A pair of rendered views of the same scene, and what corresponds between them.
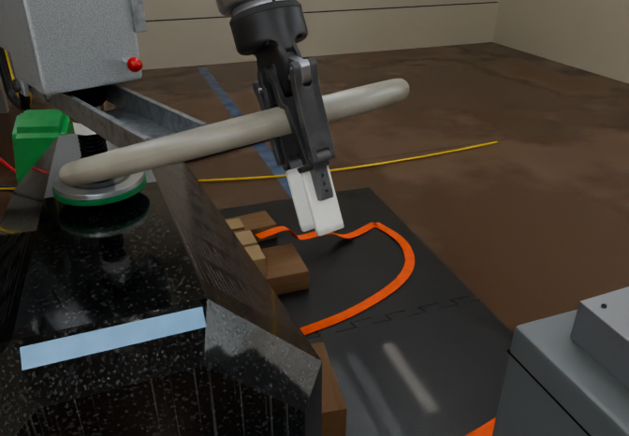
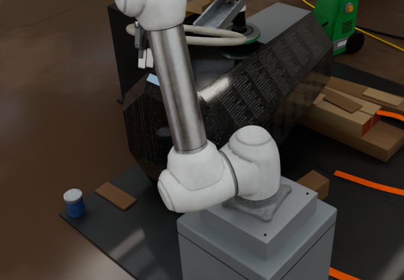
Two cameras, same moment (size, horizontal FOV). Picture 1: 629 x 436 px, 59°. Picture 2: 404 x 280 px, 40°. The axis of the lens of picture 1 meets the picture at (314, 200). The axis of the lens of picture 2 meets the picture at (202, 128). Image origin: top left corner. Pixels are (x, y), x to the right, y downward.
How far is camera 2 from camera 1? 1.89 m
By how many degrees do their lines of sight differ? 55
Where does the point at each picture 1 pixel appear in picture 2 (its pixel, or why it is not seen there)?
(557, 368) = not seen: hidden behind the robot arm
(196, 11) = not seen: outside the picture
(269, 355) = (213, 128)
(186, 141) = (129, 29)
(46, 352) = (153, 79)
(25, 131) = not seen: outside the picture
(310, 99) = (137, 31)
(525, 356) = not seen: hidden behind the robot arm
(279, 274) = (370, 140)
